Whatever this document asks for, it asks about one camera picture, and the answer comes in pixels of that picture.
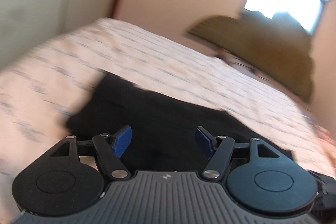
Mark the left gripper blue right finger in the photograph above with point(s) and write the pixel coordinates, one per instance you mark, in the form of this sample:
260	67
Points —
205	141

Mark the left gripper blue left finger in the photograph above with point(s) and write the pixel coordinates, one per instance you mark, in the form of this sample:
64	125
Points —
121	140

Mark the black pants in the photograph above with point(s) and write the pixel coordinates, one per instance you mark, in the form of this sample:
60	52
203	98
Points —
163	128

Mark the white script-print bedspread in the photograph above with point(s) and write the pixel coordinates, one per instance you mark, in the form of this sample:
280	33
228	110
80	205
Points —
56	78

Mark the olive tufted headboard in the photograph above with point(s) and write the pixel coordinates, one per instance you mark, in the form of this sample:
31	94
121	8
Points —
280	47

